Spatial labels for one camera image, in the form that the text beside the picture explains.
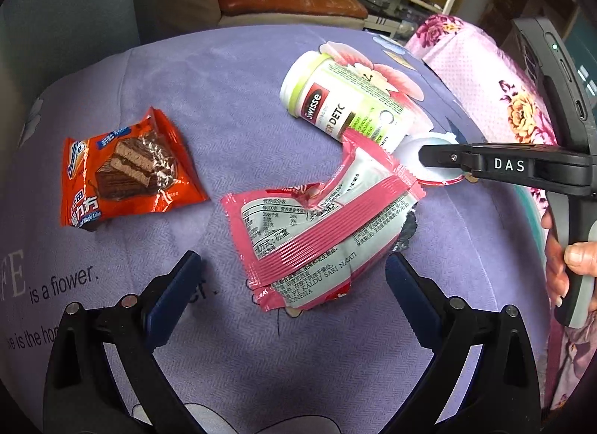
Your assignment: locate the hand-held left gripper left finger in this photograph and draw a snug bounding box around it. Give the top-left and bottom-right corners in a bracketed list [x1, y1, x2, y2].
[43, 250, 203, 434]

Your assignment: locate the pink floral blanket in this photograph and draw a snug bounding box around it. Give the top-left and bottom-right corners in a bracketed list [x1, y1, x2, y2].
[405, 14, 597, 416]

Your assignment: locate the black audio device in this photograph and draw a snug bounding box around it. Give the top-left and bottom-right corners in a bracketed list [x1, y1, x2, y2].
[352, 0, 444, 38]

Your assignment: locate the green white supplement bottle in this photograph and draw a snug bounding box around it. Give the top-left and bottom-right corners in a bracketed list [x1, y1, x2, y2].
[280, 51, 416, 152]

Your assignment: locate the orange chocolate cake packet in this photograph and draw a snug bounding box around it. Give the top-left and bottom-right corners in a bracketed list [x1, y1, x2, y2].
[60, 107, 209, 232]

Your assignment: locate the pink noodle wrapper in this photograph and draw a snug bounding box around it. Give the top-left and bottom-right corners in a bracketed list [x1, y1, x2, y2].
[219, 128, 426, 320]

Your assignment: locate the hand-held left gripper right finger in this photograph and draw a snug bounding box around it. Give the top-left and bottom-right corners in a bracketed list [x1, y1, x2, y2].
[385, 254, 556, 434]

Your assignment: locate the purple floral table cloth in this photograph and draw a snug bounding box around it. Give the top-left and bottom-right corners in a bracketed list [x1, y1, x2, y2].
[0, 19, 560, 434]

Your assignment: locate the person's right hand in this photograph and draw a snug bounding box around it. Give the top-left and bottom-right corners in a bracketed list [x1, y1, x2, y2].
[541, 214, 597, 309]

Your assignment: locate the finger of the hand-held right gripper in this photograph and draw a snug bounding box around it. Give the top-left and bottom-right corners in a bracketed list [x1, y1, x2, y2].
[419, 142, 593, 194]

